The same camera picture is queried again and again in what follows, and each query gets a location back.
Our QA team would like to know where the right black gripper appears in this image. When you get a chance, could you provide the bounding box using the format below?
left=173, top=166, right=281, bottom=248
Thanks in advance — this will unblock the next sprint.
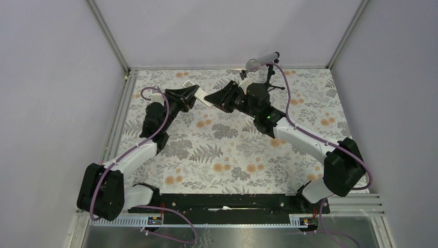
left=204, top=81, right=257, bottom=119

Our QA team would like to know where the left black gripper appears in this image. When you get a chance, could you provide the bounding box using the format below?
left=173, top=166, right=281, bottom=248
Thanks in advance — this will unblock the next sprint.
left=162, top=86, right=202, bottom=132

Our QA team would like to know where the white remote control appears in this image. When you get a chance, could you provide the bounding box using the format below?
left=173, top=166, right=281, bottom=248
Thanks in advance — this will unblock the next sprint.
left=182, top=80, right=213, bottom=108

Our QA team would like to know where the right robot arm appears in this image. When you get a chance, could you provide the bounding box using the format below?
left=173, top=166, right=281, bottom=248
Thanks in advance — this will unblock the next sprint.
left=204, top=80, right=366, bottom=213

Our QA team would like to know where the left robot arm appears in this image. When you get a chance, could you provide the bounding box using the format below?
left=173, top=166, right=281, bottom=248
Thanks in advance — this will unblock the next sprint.
left=76, top=85, right=199, bottom=221

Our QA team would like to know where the silver microphone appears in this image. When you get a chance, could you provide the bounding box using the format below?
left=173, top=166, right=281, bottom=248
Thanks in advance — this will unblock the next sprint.
left=245, top=52, right=280, bottom=72

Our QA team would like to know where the floral table mat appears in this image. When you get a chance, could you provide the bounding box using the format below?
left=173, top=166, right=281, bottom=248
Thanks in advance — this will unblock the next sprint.
left=125, top=69, right=350, bottom=194

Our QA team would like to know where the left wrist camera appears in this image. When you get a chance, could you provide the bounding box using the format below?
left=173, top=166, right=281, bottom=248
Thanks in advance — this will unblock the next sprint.
left=150, top=92, right=165, bottom=105

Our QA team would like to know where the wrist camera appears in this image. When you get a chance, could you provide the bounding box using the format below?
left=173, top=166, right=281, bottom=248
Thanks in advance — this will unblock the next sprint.
left=150, top=92, right=165, bottom=105
left=239, top=70, right=253, bottom=94

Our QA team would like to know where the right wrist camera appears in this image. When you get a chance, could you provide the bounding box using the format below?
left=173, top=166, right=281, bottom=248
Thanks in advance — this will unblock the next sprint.
left=239, top=70, right=253, bottom=94

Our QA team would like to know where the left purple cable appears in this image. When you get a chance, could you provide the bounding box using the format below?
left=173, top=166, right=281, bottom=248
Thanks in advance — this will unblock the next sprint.
left=89, top=87, right=170, bottom=222

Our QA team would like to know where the purple cable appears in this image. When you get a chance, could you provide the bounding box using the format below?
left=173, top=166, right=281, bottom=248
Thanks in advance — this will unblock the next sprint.
left=249, top=61, right=373, bottom=191
left=89, top=87, right=170, bottom=222

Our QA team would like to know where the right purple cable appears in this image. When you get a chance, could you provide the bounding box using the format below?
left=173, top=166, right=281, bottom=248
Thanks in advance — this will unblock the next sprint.
left=249, top=61, right=373, bottom=191

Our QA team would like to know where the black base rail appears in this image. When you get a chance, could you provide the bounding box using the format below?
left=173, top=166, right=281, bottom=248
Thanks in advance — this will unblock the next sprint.
left=128, top=194, right=330, bottom=225

